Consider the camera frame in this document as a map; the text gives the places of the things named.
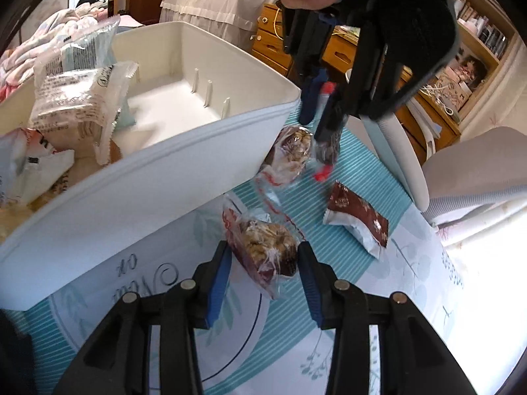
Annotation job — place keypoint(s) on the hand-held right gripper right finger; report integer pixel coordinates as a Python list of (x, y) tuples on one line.
[(311, 288)]

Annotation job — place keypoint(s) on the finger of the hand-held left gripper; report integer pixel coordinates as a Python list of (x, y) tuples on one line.
[(311, 94), (335, 115)]

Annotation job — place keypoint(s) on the white plastic storage bin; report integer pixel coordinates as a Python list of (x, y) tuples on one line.
[(123, 205)]

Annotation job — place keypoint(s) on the dark dates red-ended packet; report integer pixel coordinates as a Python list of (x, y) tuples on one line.
[(327, 152)]

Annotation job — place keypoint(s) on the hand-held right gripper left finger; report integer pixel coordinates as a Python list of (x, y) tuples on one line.
[(218, 288)]

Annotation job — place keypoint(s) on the mountain print bread packet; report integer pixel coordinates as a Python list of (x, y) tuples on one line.
[(82, 45)]

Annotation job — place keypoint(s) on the leaf print white curtain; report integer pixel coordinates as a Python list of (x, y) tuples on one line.
[(494, 296)]

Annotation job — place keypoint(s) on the floral quilt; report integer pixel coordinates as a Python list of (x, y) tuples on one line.
[(45, 28)]

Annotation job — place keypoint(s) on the wooden bookshelf hutch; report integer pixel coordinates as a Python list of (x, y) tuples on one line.
[(507, 35)]

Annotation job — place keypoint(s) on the grey office chair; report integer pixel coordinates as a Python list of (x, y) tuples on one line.
[(473, 160)]

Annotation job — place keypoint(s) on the lace covered cabinet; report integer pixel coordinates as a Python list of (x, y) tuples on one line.
[(214, 4)]

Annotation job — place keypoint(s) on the walnut date clear packet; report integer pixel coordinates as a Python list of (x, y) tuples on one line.
[(292, 148), (263, 242)]

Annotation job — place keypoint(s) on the clear labelled bread packet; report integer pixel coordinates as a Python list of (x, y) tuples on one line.
[(70, 107)]

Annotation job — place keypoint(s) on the wooden desk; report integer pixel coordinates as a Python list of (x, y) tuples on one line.
[(267, 45)]

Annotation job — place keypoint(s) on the brown haired doll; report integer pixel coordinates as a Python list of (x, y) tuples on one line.
[(471, 70)]

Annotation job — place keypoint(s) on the row of cosmetic bottles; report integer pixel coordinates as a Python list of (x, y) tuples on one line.
[(481, 24)]

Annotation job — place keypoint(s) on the dark red snack packet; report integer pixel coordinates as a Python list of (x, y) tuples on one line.
[(358, 210)]

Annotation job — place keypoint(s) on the printed cardboard box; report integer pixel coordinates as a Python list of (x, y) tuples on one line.
[(457, 90)]

